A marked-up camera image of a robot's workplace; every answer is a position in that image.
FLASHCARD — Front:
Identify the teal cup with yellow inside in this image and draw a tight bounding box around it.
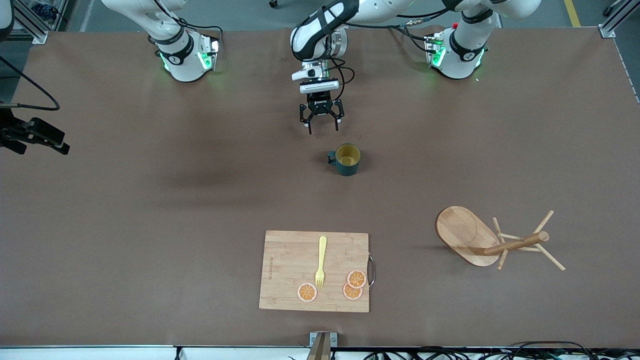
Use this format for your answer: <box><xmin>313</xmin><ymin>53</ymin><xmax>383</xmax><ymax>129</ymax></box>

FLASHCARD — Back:
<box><xmin>327</xmin><ymin>143</ymin><xmax>362</xmax><ymax>177</ymax></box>

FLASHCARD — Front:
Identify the wooden mug rack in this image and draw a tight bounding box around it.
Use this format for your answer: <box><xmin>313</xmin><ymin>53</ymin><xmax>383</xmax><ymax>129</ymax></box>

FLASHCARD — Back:
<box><xmin>435</xmin><ymin>205</ymin><xmax>567</xmax><ymax>272</ymax></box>

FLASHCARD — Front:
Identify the yellow fork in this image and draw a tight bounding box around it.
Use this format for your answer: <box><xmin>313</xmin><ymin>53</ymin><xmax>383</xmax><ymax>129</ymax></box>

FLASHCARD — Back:
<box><xmin>314</xmin><ymin>236</ymin><xmax>328</xmax><ymax>290</ymax></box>

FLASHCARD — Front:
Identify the bamboo cutting board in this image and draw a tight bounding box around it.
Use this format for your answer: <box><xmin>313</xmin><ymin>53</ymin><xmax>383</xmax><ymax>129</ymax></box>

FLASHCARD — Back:
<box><xmin>258</xmin><ymin>230</ymin><xmax>377</xmax><ymax>314</ymax></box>

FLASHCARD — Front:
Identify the brown pole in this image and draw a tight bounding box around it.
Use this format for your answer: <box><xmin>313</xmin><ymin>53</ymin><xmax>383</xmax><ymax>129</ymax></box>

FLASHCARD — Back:
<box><xmin>306</xmin><ymin>334</ymin><xmax>331</xmax><ymax>360</ymax></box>

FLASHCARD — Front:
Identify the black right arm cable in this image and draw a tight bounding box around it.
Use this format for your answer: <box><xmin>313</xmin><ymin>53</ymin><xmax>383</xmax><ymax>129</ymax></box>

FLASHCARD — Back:
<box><xmin>0</xmin><ymin>0</ymin><xmax>223</xmax><ymax>112</ymax></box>

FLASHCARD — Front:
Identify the black base power cable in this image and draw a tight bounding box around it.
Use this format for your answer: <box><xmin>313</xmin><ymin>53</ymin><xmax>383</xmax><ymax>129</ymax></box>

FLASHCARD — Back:
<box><xmin>392</xmin><ymin>25</ymin><xmax>433</xmax><ymax>53</ymax></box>

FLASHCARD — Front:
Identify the grey metal bracket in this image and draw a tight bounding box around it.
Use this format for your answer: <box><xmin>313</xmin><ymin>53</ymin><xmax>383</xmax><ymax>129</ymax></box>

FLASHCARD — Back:
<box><xmin>309</xmin><ymin>331</ymin><xmax>338</xmax><ymax>360</ymax></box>

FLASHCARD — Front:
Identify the black cable tangle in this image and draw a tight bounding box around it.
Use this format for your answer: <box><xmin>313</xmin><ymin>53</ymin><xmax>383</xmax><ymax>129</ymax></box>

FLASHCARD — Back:
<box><xmin>362</xmin><ymin>349</ymin><xmax>501</xmax><ymax>360</ymax></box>

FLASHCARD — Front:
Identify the black looped cable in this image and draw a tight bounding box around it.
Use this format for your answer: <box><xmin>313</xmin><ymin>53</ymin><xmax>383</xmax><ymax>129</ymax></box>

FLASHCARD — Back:
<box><xmin>502</xmin><ymin>341</ymin><xmax>598</xmax><ymax>360</ymax></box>

